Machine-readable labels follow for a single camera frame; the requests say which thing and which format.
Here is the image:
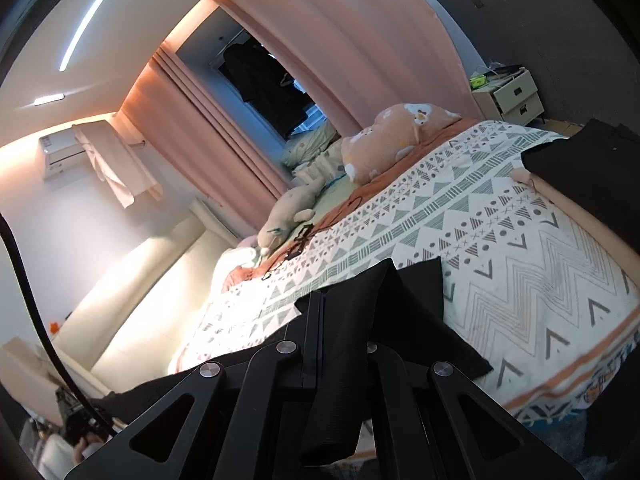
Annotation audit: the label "cream padded headboard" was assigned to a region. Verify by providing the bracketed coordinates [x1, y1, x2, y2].
[47, 199, 238, 393]

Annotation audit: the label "bed with patterned duvet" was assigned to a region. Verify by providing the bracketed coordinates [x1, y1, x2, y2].
[167, 120, 640, 411]

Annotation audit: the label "hanging white garment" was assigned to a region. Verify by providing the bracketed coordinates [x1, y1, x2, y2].
[71, 121, 164, 209]

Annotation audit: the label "white pillow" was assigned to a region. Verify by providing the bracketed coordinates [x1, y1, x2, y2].
[214, 246, 263, 293]

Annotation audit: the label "white nightstand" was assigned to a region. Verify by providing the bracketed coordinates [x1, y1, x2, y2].
[471, 64, 547, 127]

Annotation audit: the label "cartoon print bed sheet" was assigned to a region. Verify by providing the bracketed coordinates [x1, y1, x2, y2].
[507, 327, 640, 428]

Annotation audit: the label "white air conditioner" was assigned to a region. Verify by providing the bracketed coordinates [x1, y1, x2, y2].
[39, 119, 123, 182]

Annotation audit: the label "grey plush toy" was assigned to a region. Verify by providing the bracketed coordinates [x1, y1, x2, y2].
[256, 169, 346, 256]

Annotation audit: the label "hanging black coat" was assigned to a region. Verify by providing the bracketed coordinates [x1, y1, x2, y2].
[221, 41, 312, 137]

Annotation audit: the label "ceiling light strip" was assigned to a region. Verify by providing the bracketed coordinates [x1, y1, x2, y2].
[58, 0, 139, 73]

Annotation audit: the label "pink curtain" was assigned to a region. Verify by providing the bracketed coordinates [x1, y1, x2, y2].
[117, 46, 293, 226]
[207, 0, 481, 133]

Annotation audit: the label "folded black clothes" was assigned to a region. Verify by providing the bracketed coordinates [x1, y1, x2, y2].
[520, 118, 640, 213]

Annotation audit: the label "pale green quilt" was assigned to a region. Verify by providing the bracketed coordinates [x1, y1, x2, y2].
[281, 121, 342, 167]

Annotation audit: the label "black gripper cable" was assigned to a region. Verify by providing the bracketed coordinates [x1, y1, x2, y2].
[0, 212, 118, 436]

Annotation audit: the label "orange plush pillow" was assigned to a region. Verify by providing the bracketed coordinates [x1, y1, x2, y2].
[340, 102, 463, 186]

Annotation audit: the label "black long-sleeved shirt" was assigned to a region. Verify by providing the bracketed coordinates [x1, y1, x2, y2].
[105, 256, 494, 467]

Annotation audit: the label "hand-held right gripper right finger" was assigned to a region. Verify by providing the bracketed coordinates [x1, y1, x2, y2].
[365, 342, 584, 480]

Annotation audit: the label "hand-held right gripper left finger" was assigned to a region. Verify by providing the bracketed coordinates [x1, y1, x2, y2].
[65, 290, 325, 480]

